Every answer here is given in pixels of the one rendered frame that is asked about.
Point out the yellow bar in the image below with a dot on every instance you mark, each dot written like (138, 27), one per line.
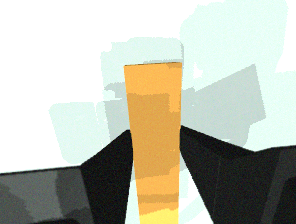
(154, 106)

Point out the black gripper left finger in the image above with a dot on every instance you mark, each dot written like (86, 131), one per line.
(94, 192)

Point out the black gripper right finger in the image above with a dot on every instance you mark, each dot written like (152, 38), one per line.
(236, 185)

